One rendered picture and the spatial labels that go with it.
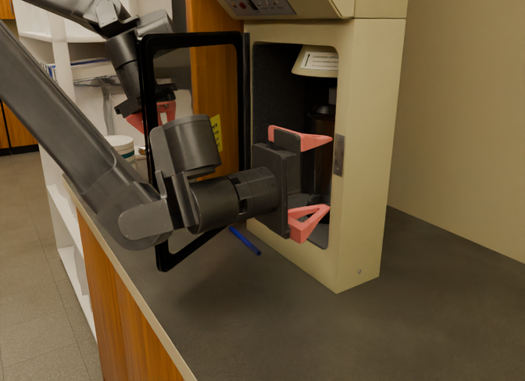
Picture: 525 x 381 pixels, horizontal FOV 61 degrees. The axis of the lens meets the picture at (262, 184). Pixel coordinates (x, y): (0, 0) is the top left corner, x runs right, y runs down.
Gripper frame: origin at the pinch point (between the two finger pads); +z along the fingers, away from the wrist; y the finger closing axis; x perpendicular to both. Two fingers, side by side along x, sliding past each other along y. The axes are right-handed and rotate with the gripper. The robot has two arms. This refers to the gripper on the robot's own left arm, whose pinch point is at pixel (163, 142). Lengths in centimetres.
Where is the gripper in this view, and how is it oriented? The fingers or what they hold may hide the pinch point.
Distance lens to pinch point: 82.3
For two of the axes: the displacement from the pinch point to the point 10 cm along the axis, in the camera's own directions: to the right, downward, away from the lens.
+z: 3.9, 9.2, 0.8
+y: -8.0, 2.9, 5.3
